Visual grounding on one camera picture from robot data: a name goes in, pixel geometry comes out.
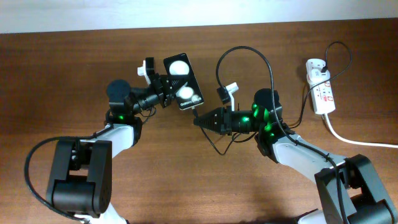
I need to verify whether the black smartphone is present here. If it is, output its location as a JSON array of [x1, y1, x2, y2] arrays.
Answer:
[[163, 53, 204, 110]]

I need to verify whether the black charging cable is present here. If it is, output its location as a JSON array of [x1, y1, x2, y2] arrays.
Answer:
[[191, 40, 353, 156]]

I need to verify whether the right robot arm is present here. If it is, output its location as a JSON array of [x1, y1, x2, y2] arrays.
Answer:
[[193, 88, 397, 223]]

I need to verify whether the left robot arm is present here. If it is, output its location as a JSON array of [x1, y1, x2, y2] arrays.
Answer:
[[43, 73, 190, 223]]

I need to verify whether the white charger adapter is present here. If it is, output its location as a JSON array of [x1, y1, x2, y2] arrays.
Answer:
[[307, 68, 330, 86]]

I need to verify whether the white power strip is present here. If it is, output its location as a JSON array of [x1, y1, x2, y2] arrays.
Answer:
[[305, 58, 336, 115]]

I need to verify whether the white power strip cord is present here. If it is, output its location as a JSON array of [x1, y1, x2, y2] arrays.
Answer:
[[322, 113, 398, 149]]

